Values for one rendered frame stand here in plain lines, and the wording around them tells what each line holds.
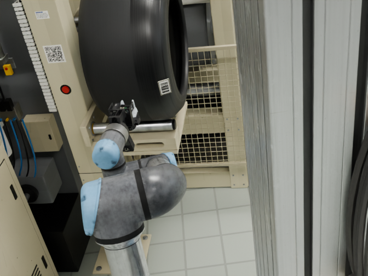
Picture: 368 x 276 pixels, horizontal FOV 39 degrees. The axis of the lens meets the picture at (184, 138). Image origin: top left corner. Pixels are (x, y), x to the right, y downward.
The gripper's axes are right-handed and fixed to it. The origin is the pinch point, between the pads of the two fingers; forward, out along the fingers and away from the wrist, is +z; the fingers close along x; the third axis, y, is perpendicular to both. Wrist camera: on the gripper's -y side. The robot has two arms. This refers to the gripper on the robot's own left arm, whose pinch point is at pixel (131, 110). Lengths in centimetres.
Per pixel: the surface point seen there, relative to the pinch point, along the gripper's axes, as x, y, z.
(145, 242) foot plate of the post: 23, -105, 56
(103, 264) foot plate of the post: 43, -107, 41
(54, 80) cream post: 38.1, 1.6, 28.6
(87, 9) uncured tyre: 13.5, 31.7, 15.1
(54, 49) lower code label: 34.1, 15.0, 26.9
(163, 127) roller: -4.3, -19.6, 23.4
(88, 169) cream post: 35, -45, 34
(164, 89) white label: -10.2, 3.2, 8.6
